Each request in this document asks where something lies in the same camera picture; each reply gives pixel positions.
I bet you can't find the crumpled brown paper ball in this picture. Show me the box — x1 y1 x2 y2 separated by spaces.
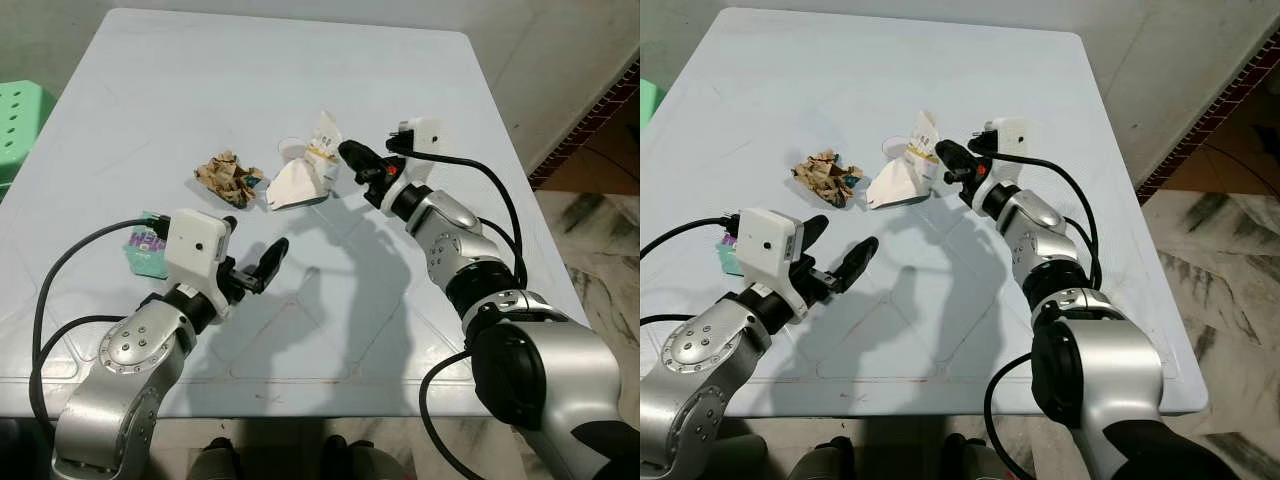
194 150 267 209
791 150 864 209

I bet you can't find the teal snack packet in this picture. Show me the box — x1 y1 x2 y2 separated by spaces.
124 211 171 280
717 226 747 279

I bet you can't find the dark robot left leg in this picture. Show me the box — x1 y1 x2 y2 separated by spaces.
788 436 843 480
188 436 243 480

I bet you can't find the dark robot leg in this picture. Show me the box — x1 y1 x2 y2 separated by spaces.
188 436 243 480
318 434 409 480
788 436 843 480
938 434 1003 480

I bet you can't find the green plastic stool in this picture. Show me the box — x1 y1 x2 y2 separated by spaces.
0 80 57 193
640 80 667 137

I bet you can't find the dark robot right leg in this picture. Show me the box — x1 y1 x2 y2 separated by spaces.
938 434 1003 480
318 434 409 480

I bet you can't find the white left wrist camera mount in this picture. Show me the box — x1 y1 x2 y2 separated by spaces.
733 207 807 319
163 208 238 321

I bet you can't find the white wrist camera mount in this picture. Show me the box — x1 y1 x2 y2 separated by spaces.
383 117 444 211
975 117 1032 211
163 208 238 321
733 207 807 319

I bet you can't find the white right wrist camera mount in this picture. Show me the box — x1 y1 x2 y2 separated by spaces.
975 117 1032 211
383 117 444 211

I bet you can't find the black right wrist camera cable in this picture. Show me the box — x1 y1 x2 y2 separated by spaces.
972 132 1102 291
386 130 529 291

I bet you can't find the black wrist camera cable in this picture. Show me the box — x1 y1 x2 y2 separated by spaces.
640 216 739 259
386 130 529 291
30 217 167 346
972 132 1102 291

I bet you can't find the black left wrist camera cable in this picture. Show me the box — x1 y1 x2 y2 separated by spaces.
640 216 739 259
30 217 167 346

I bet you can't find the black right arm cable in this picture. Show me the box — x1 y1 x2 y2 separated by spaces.
984 351 1037 480
418 349 483 480

